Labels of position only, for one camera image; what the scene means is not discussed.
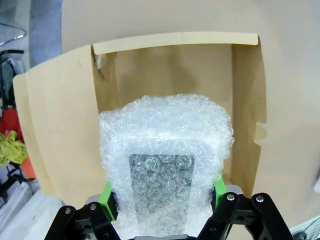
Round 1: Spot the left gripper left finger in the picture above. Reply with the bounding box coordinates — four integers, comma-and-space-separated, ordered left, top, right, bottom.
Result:
44, 181, 120, 240

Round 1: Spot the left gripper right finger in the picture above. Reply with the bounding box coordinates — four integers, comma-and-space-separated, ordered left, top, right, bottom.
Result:
197, 172, 295, 240

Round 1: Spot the bubble-wrapped clock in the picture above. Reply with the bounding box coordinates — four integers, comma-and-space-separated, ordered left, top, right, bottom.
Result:
98, 93, 235, 238

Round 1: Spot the orange object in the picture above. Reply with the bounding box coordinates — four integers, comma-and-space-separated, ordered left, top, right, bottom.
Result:
21, 157, 37, 180

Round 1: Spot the yellow-green cloth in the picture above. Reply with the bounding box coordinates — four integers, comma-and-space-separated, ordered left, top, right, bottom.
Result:
0, 129, 28, 168

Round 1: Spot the open cardboard box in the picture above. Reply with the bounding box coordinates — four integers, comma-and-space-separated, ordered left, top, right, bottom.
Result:
12, 31, 268, 201

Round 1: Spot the red fabric item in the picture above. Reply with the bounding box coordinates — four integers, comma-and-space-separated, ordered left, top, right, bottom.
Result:
0, 107, 26, 145

